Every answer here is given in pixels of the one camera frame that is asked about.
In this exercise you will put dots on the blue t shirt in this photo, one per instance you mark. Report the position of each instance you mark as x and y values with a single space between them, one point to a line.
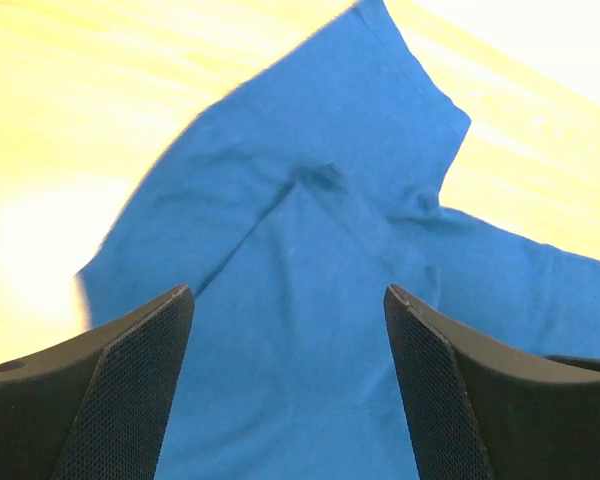
288 208

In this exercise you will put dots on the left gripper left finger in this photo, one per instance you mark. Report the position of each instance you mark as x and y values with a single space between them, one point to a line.
97 405

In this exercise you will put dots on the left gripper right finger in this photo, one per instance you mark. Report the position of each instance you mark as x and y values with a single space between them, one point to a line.
477 408

